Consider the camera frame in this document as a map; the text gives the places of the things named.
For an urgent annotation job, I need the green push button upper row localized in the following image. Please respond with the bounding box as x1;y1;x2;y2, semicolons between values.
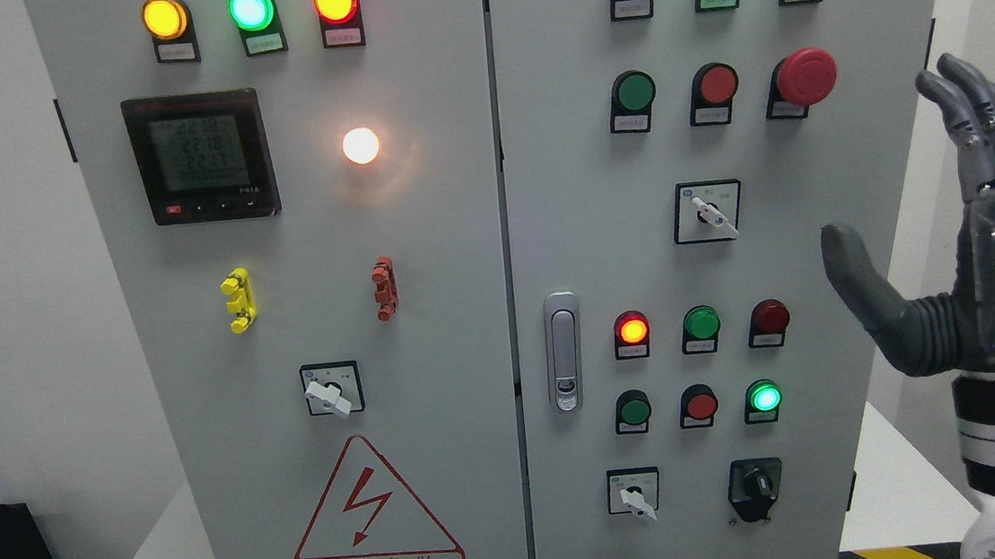
609;70;657;134

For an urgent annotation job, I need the green push button row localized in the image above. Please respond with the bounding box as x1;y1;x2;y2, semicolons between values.
609;70;657;134
614;389;652;434

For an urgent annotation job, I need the green push button lower row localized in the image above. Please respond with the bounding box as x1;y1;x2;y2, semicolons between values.
614;389;652;434

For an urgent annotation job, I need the yellow terminal clip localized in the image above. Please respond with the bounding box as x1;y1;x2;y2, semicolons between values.
221;267;258;335

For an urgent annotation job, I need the black knob selector switch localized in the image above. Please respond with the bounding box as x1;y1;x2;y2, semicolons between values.
729;457;784;523

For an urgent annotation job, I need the right cabinet door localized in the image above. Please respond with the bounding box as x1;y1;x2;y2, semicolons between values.
488;0;934;559

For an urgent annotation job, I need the yellow indicator light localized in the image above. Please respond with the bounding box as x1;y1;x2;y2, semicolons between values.
142;0;201;64

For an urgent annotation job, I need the left cabinet door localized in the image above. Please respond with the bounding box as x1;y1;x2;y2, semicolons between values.
25;0;529;559

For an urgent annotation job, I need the silver door latch handle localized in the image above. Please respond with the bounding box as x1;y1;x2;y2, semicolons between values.
542;291;582;414

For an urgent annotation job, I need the top left green indicator light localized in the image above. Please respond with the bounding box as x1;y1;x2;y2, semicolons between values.
227;0;288;57

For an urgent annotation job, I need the left door rotary switch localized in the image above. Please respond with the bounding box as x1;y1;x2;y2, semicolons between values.
299;361;367;418

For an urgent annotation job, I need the lit red indicator light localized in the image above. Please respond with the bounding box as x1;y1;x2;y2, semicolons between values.
613;310;650;361

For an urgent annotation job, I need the red push button upper row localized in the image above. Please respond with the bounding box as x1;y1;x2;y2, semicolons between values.
689;62;739;127

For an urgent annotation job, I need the gray robotic hand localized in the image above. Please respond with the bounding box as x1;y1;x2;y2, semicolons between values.
820;53;995;377

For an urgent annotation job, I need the red electric hazard warning sign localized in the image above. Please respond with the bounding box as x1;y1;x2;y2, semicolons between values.
294;434;467;559

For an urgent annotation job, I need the cabinet door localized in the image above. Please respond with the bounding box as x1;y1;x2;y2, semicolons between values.
488;0;934;559
25;0;529;559

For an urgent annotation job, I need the red push button lower row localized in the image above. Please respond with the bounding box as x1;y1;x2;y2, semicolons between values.
678;384;720;429

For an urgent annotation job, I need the top left red indicator light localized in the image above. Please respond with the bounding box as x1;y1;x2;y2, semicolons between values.
313;0;366;48

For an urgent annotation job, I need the black digital power meter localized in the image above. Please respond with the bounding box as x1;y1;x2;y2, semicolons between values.
120;88;281;226

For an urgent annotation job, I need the white glowing indicator light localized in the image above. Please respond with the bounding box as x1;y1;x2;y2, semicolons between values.
342;127;381;165

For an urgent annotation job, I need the red emergency stop button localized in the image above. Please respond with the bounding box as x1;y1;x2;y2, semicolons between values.
765;47;838;120

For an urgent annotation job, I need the red push button row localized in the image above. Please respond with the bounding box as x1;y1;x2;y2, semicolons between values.
678;384;720;429
689;62;739;127

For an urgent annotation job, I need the lit green push button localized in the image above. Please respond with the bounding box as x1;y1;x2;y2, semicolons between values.
744;379;783;425

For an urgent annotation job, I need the green indicator light middle row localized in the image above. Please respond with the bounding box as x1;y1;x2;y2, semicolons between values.
681;303;721;355

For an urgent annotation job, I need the red terminal clip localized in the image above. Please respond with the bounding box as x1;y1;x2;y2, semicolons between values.
371;256;400;322

